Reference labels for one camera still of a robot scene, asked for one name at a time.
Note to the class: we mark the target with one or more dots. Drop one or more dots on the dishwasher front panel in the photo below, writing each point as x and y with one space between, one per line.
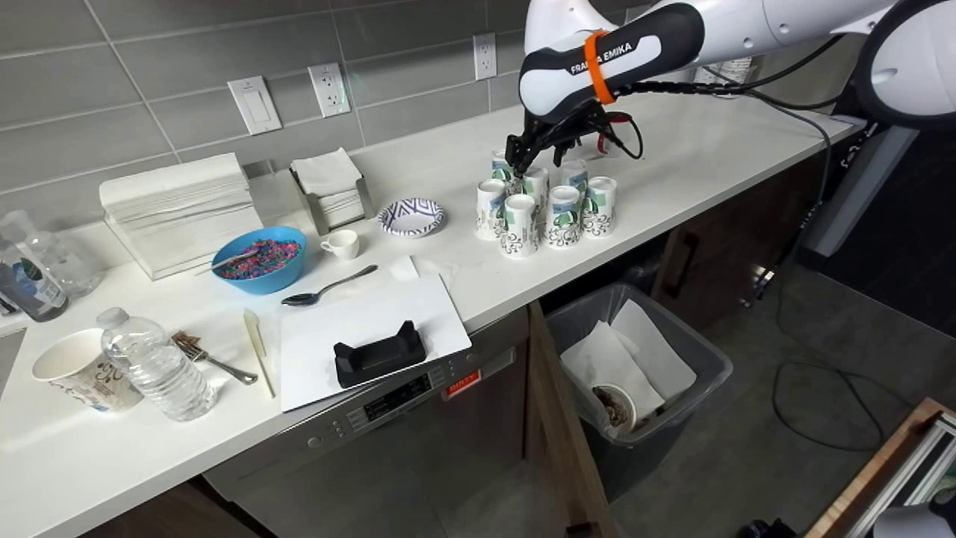
391 468

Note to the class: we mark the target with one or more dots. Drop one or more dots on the clear water bottle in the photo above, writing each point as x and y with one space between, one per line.
158 365

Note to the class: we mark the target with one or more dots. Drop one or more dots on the wooden stick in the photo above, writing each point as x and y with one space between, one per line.
259 345

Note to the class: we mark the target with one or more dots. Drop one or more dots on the open cabinet door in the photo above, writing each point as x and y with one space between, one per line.
556 443

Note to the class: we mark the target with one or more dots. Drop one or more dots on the white cutting board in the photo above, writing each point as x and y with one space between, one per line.
356 316

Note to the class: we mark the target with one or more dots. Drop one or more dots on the patterned paper cup left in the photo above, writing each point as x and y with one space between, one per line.
78 369

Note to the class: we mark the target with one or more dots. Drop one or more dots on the patterned paper cup three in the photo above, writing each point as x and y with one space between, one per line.
562 215

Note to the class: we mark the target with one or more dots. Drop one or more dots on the blue patterned small bowl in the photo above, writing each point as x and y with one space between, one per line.
414 215

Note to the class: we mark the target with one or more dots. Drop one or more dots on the white napkin stack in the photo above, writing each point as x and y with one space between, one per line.
175 218

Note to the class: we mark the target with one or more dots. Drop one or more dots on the black folded clip object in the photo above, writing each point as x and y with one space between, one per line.
382 357

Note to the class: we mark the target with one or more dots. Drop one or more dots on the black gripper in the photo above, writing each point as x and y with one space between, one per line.
559 135

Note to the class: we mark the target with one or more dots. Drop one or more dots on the patterned paper cup six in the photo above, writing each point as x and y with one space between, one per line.
535 186

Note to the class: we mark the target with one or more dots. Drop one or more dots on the metal napkin holder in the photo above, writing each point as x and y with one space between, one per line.
332 186

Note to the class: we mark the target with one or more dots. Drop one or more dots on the clear plastic container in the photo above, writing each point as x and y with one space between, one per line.
43 271

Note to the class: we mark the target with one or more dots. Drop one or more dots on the small white cup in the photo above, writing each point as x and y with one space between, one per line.
343 242

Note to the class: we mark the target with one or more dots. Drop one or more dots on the white light switch plate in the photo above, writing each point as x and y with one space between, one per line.
256 105

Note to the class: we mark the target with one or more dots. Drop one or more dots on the patterned paper cup four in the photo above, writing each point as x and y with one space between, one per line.
603 204

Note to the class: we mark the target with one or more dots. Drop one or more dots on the patterned paper cup two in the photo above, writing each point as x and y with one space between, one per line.
518 226

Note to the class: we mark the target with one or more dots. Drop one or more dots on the white wall outlet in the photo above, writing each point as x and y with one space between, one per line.
331 87

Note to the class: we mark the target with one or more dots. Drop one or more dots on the white outlet far right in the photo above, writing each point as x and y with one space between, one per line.
486 56

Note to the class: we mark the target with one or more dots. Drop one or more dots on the metal spoon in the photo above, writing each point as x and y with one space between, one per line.
302 299

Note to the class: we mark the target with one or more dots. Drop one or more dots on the metal fork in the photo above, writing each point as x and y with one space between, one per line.
199 353

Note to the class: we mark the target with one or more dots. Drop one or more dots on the patterned paper cup one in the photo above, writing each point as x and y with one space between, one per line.
489 208

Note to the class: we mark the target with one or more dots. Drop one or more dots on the grey trash bin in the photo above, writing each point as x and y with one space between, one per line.
637 374

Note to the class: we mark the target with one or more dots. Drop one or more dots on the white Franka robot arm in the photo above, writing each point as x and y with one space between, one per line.
577 62

